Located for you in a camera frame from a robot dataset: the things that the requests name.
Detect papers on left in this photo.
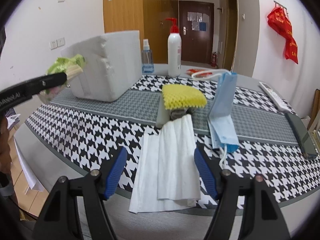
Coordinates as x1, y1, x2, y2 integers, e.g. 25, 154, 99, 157
7, 114, 44, 194

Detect red fire extinguisher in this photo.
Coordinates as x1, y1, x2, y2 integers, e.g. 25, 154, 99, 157
210, 52, 217, 67

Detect black smartphone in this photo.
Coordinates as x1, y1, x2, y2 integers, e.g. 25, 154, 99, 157
285, 113, 318, 160

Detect white styrofoam box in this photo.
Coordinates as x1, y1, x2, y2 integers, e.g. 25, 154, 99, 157
61, 30, 142, 102

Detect blue face mask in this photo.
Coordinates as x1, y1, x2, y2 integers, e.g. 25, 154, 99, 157
191, 69, 240, 169

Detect red snack packet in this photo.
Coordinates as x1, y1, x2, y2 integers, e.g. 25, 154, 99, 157
186, 68, 213, 77

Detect wooden side door frame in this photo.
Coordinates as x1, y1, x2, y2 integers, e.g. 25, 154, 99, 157
223, 0, 239, 71

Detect blue spray bottle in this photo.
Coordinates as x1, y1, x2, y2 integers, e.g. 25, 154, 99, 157
142, 39, 154, 74

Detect left human hand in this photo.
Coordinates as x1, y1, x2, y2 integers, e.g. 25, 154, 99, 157
0, 116, 11, 174

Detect wall socket pair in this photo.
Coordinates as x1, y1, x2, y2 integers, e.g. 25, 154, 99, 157
49, 37, 66, 50

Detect wooden wardrobe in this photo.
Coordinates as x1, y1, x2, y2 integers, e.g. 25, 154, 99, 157
103, 0, 178, 63

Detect white tissue paper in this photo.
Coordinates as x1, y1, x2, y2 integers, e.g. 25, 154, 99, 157
129, 114, 201, 213

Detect white remote control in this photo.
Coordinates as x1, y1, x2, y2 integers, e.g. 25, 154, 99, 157
259, 82, 290, 112

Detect dark brown entrance door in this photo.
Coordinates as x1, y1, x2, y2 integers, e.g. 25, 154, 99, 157
179, 1, 214, 64

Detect yellow foam fruit net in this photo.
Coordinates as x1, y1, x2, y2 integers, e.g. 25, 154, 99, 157
162, 84, 207, 110

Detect white lotion pump bottle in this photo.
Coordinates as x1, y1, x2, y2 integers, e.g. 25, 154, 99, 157
165, 18, 182, 77

